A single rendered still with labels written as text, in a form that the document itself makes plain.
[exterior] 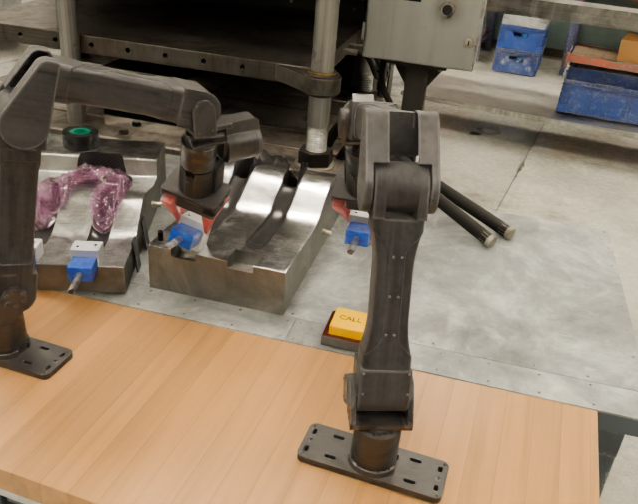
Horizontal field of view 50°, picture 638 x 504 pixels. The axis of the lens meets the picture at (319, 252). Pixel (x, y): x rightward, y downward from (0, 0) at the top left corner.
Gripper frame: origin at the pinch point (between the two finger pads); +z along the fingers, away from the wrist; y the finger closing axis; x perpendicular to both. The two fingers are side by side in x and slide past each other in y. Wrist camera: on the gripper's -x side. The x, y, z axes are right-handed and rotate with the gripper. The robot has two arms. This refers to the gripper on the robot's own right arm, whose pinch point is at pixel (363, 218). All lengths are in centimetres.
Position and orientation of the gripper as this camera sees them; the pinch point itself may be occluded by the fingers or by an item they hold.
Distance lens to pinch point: 127.1
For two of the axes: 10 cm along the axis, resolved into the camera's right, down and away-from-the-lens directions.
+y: -9.7, -1.8, 1.9
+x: -2.5, 8.0, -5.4
